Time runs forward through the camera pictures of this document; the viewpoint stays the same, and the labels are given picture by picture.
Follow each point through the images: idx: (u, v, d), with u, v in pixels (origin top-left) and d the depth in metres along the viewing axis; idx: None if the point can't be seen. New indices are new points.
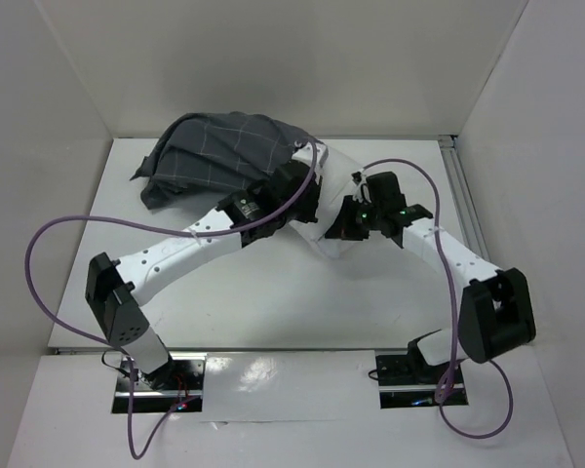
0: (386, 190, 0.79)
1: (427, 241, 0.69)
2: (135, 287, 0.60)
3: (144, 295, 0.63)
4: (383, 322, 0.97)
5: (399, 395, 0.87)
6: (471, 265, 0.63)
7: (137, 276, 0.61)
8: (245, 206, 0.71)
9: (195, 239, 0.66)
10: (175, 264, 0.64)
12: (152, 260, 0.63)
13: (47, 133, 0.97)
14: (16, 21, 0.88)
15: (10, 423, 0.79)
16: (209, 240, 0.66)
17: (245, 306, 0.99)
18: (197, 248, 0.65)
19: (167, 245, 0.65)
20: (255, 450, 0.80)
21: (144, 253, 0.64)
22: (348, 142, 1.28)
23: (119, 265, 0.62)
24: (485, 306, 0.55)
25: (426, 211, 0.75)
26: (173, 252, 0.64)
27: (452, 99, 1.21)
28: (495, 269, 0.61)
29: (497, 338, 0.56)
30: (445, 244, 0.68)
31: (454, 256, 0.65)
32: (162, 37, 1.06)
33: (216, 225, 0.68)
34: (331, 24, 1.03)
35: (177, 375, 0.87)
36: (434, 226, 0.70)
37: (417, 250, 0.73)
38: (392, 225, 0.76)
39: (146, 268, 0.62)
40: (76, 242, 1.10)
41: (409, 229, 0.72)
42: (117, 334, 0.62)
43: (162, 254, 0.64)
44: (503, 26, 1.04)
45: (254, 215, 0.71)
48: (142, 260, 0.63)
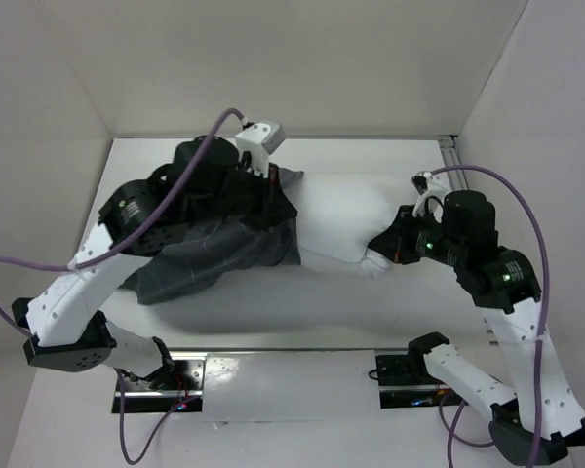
0: (479, 231, 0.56)
1: (524, 350, 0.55)
2: (40, 338, 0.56)
3: (68, 336, 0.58)
4: (384, 321, 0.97)
5: (399, 395, 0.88)
6: (560, 408, 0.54)
7: (42, 327, 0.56)
8: (128, 207, 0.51)
9: (77, 274, 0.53)
10: (74, 306, 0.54)
12: (50, 306, 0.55)
13: (47, 133, 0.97)
14: (16, 21, 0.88)
15: (9, 424, 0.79)
16: (93, 270, 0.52)
17: (245, 307, 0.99)
18: (83, 284, 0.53)
19: (60, 283, 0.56)
20: (256, 451, 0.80)
21: (46, 294, 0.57)
22: (349, 143, 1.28)
23: (31, 312, 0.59)
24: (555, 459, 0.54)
25: (534, 279, 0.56)
26: (62, 292, 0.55)
27: (453, 99, 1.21)
28: (581, 416, 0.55)
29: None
30: (544, 361, 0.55)
31: (547, 388, 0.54)
32: (163, 38, 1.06)
33: (97, 249, 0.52)
34: (332, 24, 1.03)
35: (177, 375, 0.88)
36: (540, 331, 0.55)
37: (500, 333, 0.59)
38: (482, 284, 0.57)
39: (44, 318, 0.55)
40: (76, 242, 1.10)
41: (507, 320, 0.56)
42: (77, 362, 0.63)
43: (57, 297, 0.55)
44: (503, 26, 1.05)
45: (141, 214, 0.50)
48: (42, 308, 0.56)
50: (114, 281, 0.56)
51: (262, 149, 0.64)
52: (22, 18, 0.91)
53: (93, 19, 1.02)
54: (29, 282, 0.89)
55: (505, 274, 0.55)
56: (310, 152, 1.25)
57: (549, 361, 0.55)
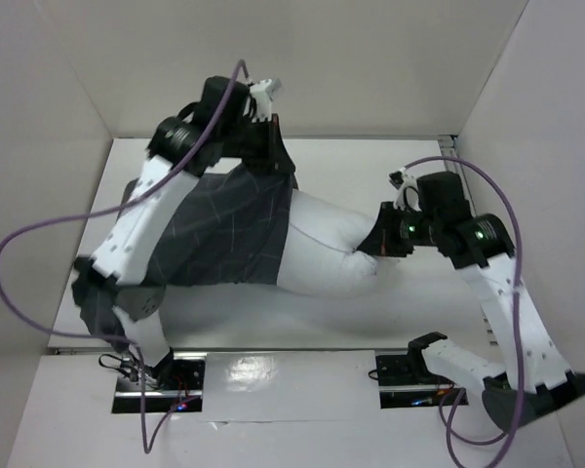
0: (447, 199, 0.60)
1: (502, 302, 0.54)
2: (119, 276, 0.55)
3: (135, 274, 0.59)
4: (384, 321, 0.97)
5: (399, 396, 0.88)
6: (542, 360, 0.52)
7: (117, 263, 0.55)
8: (175, 136, 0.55)
9: (144, 200, 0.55)
10: (143, 237, 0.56)
12: (120, 241, 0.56)
13: (47, 132, 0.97)
14: (16, 20, 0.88)
15: (9, 424, 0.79)
16: (159, 195, 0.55)
17: (242, 306, 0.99)
18: (153, 209, 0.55)
19: (124, 219, 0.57)
20: (257, 449, 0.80)
21: (110, 237, 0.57)
22: (349, 143, 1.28)
23: (96, 258, 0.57)
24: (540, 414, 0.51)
25: (508, 234, 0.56)
26: (133, 223, 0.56)
27: (452, 100, 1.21)
28: (566, 370, 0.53)
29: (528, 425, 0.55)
30: (524, 311, 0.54)
31: (529, 337, 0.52)
32: (164, 38, 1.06)
33: (159, 175, 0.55)
34: (332, 24, 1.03)
35: (177, 375, 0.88)
36: (516, 282, 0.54)
37: (479, 292, 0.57)
38: (458, 244, 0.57)
39: (118, 254, 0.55)
40: (76, 242, 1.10)
41: (483, 274, 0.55)
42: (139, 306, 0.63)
43: (126, 233, 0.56)
44: (502, 27, 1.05)
45: (191, 137, 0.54)
48: (110, 249, 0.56)
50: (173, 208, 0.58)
51: (266, 97, 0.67)
52: (23, 17, 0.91)
53: (94, 19, 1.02)
54: (28, 281, 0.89)
55: (478, 230, 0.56)
56: (310, 152, 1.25)
57: (526, 311, 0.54)
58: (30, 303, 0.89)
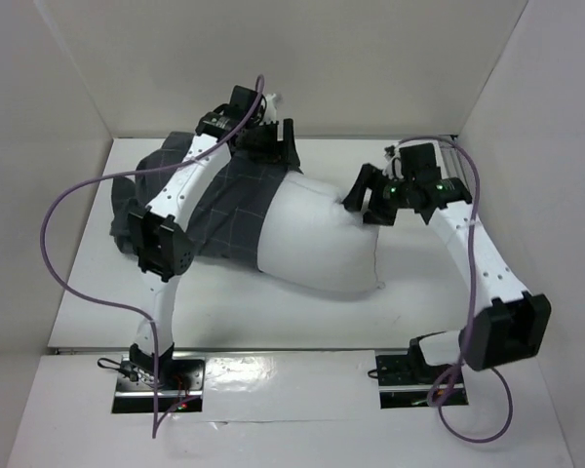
0: (420, 163, 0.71)
1: (459, 235, 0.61)
2: (175, 216, 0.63)
3: (184, 221, 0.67)
4: (384, 321, 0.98)
5: (399, 396, 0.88)
6: (498, 280, 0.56)
7: (173, 208, 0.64)
8: (217, 121, 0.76)
9: (197, 163, 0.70)
10: (194, 188, 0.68)
12: (175, 192, 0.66)
13: (47, 132, 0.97)
14: (16, 21, 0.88)
15: (10, 423, 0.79)
16: (208, 159, 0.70)
17: (240, 304, 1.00)
18: (202, 169, 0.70)
19: (178, 176, 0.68)
20: (256, 449, 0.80)
21: (165, 191, 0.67)
22: (349, 142, 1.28)
23: (152, 208, 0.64)
24: (499, 331, 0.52)
25: (467, 190, 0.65)
26: (185, 178, 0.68)
27: (452, 100, 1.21)
28: (522, 291, 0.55)
29: (498, 352, 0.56)
30: (478, 243, 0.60)
31: (483, 261, 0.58)
32: (163, 38, 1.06)
33: (207, 145, 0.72)
34: (332, 24, 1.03)
35: (177, 375, 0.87)
36: (471, 218, 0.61)
37: (444, 234, 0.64)
38: (423, 197, 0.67)
39: (175, 201, 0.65)
40: (76, 242, 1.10)
41: (443, 215, 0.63)
42: (177, 264, 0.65)
43: (180, 185, 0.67)
44: (503, 27, 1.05)
45: (230, 124, 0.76)
48: (167, 196, 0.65)
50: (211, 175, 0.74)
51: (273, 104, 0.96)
52: (22, 18, 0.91)
53: (94, 19, 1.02)
54: (28, 282, 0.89)
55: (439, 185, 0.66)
56: (310, 151, 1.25)
57: (483, 242, 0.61)
58: (30, 303, 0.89)
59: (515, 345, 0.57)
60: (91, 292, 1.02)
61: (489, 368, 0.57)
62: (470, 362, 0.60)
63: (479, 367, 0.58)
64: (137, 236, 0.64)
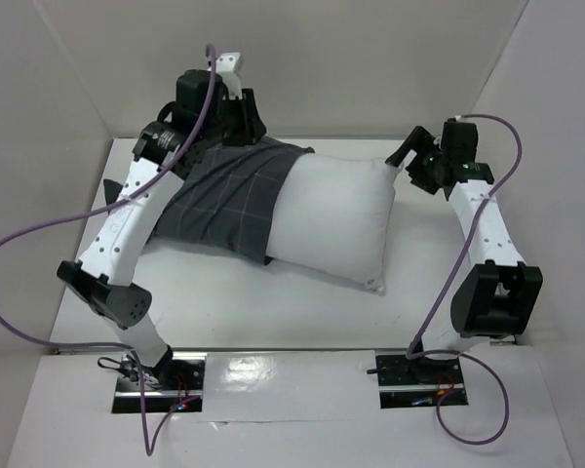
0: (456, 141, 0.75)
1: (472, 206, 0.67)
2: (109, 278, 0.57)
3: (126, 273, 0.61)
4: (384, 320, 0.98)
5: (400, 396, 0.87)
6: (497, 247, 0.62)
7: (106, 266, 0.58)
8: (160, 137, 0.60)
9: (133, 203, 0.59)
10: (132, 235, 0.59)
12: (108, 244, 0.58)
13: (47, 132, 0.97)
14: (16, 21, 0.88)
15: (10, 424, 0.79)
16: (146, 196, 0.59)
17: (241, 303, 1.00)
18: (140, 211, 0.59)
19: (112, 220, 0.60)
20: (255, 450, 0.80)
21: (97, 241, 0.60)
22: (349, 142, 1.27)
23: (84, 264, 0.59)
24: (486, 289, 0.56)
25: (490, 173, 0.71)
26: (121, 226, 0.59)
27: (452, 99, 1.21)
28: (517, 260, 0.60)
29: (483, 317, 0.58)
30: (487, 214, 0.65)
31: (487, 231, 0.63)
32: (163, 37, 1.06)
33: (145, 176, 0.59)
34: (332, 24, 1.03)
35: (177, 375, 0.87)
36: (487, 194, 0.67)
37: (459, 208, 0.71)
38: (448, 174, 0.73)
39: (107, 255, 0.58)
40: (76, 242, 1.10)
41: (461, 188, 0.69)
42: (129, 317, 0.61)
43: (113, 234, 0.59)
44: (503, 26, 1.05)
45: (175, 141, 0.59)
48: (99, 250, 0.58)
50: (160, 204, 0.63)
51: (235, 76, 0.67)
52: (22, 18, 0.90)
53: (94, 19, 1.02)
54: (28, 282, 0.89)
55: (465, 166, 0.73)
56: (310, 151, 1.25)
57: (492, 217, 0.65)
58: (30, 303, 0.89)
59: (501, 316, 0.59)
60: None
61: (471, 332, 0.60)
62: (457, 328, 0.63)
63: (463, 330, 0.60)
64: (75, 292, 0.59)
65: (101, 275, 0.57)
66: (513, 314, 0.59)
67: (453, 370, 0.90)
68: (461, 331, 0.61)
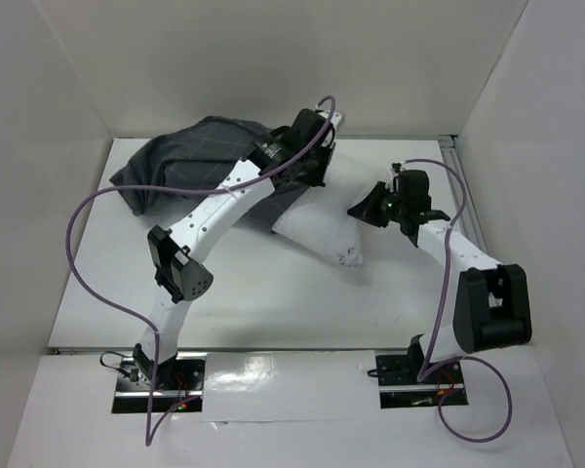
0: (414, 194, 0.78)
1: (439, 238, 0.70)
2: (190, 251, 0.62)
3: (201, 254, 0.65)
4: (384, 320, 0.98)
5: (399, 396, 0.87)
6: (474, 258, 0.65)
7: (191, 239, 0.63)
8: (268, 149, 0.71)
9: (230, 193, 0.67)
10: (220, 221, 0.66)
12: (199, 222, 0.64)
13: (47, 133, 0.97)
14: (16, 22, 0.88)
15: (10, 425, 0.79)
16: (243, 191, 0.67)
17: (241, 302, 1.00)
18: (234, 201, 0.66)
19: (208, 204, 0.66)
20: (255, 450, 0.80)
21: (189, 216, 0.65)
22: (348, 142, 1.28)
23: (172, 234, 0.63)
24: (476, 293, 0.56)
25: (445, 213, 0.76)
26: (214, 210, 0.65)
27: (452, 100, 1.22)
28: (495, 264, 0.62)
29: (488, 329, 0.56)
30: (454, 240, 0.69)
31: (459, 248, 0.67)
32: (163, 38, 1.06)
33: (248, 175, 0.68)
34: (332, 24, 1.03)
35: (177, 375, 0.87)
36: (447, 225, 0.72)
37: (428, 244, 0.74)
38: (411, 225, 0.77)
39: (195, 232, 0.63)
40: (76, 241, 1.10)
41: (424, 226, 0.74)
42: (189, 291, 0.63)
43: (207, 215, 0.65)
44: (503, 27, 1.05)
45: (280, 157, 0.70)
48: (189, 225, 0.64)
50: (248, 205, 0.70)
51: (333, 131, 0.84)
52: (22, 17, 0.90)
53: (93, 19, 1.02)
54: (29, 281, 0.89)
55: (422, 214, 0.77)
56: None
57: (461, 240, 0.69)
58: (30, 302, 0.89)
59: (505, 324, 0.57)
60: (99, 285, 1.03)
61: (481, 349, 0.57)
62: (468, 351, 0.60)
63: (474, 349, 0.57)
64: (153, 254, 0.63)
65: (184, 246, 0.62)
66: (515, 320, 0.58)
67: (453, 370, 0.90)
68: (472, 352, 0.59)
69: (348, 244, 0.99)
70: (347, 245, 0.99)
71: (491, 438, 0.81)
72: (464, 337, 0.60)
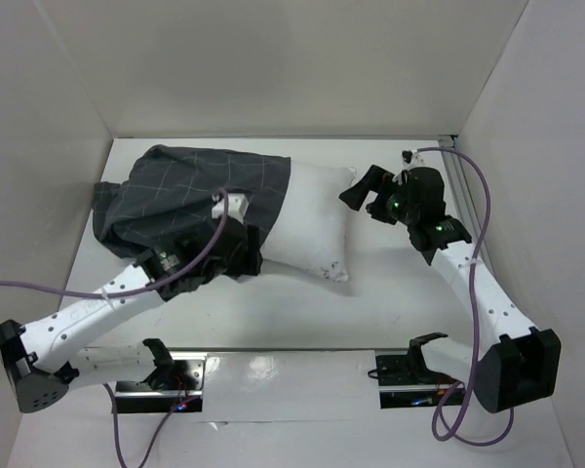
0: (426, 201, 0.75)
1: (461, 273, 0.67)
2: (37, 359, 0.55)
3: (52, 363, 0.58)
4: (384, 321, 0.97)
5: (399, 395, 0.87)
6: (504, 317, 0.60)
7: (44, 346, 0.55)
8: (166, 259, 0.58)
9: (105, 300, 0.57)
10: (85, 330, 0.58)
12: (59, 328, 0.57)
13: (46, 133, 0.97)
14: (16, 23, 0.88)
15: (10, 423, 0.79)
16: (122, 300, 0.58)
17: (238, 302, 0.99)
18: (107, 310, 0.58)
19: (78, 308, 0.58)
20: (255, 450, 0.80)
21: (53, 318, 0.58)
22: (347, 143, 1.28)
23: (25, 333, 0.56)
24: (509, 368, 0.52)
25: (465, 230, 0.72)
26: (82, 316, 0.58)
27: (452, 100, 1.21)
28: (529, 326, 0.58)
29: (513, 394, 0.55)
30: (479, 280, 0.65)
31: (487, 299, 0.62)
32: (162, 38, 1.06)
33: (132, 286, 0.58)
34: (331, 24, 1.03)
35: (177, 375, 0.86)
36: (472, 256, 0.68)
37: (447, 272, 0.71)
38: (425, 239, 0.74)
39: (53, 337, 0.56)
40: (76, 241, 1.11)
41: (444, 254, 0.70)
42: (30, 404, 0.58)
43: (71, 320, 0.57)
44: (503, 27, 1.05)
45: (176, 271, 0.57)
48: (48, 328, 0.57)
50: (127, 315, 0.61)
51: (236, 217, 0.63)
52: (22, 18, 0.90)
53: (93, 19, 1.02)
54: (29, 281, 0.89)
55: (438, 226, 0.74)
56: (310, 152, 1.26)
57: (487, 282, 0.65)
58: (30, 303, 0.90)
59: (527, 386, 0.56)
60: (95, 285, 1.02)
61: (503, 409, 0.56)
62: (487, 408, 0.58)
63: (494, 410, 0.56)
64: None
65: (32, 351, 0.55)
66: (539, 380, 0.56)
67: None
68: (490, 409, 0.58)
69: (331, 258, 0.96)
70: (331, 259, 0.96)
71: (493, 441, 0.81)
72: (485, 395, 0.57)
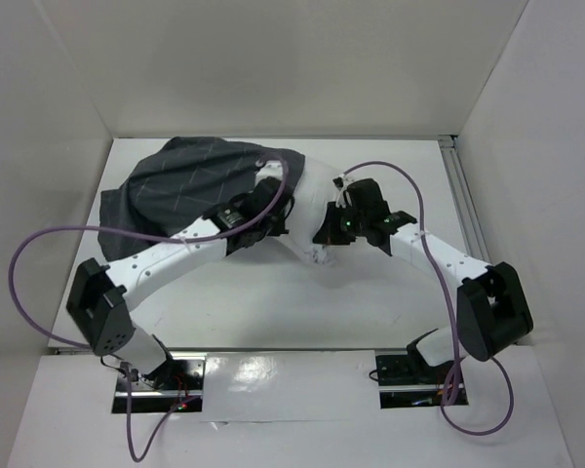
0: (370, 201, 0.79)
1: (415, 247, 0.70)
2: (126, 290, 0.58)
3: (135, 300, 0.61)
4: (384, 321, 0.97)
5: (399, 395, 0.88)
6: (460, 264, 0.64)
7: (130, 280, 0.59)
8: (229, 215, 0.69)
9: (184, 245, 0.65)
10: (167, 269, 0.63)
12: (143, 265, 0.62)
13: (47, 133, 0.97)
14: (16, 23, 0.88)
15: (9, 424, 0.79)
16: (198, 246, 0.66)
17: (241, 301, 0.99)
18: (186, 253, 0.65)
19: (157, 250, 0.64)
20: (255, 450, 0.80)
21: (134, 257, 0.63)
22: (348, 143, 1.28)
23: (108, 271, 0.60)
24: (479, 304, 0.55)
25: (409, 215, 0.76)
26: (162, 256, 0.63)
27: (452, 100, 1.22)
28: (485, 266, 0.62)
29: (497, 333, 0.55)
30: (432, 246, 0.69)
31: (444, 257, 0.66)
32: (161, 38, 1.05)
33: (205, 232, 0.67)
34: (331, 25, 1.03)
35: (177, 375, 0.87)
36: (420, 231, 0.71)
37: (406, 255, 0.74)
38: (378, 234, 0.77)
39: (138, 273, 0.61)
40: (76, 242, 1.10)
41: (395, 238, 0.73)
42: (103, 343, 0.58)
43: (153, 260, 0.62)
44: (502, 28, 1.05)
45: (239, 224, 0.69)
48: (133, 265, 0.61)
50: (196, 260, 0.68)
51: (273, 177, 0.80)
52: (21, 18, 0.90)
53: (93, 19, 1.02)
54: (30, 281, 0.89)
55: (386, 220, 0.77)
56: (310, 152, 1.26)
57: (439, 245, 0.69)
58: (30, 302, 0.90)
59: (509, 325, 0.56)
60: None
61: (495, 352, 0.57)
62: (480, 357, 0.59)
63: (487, 355, 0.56)
64: (77, 289, 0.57)
65: (120, 284, 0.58)
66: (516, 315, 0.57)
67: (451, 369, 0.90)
68: (486, 358, 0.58)
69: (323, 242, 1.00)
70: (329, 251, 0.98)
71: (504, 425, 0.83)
72: (474, 345, 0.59)
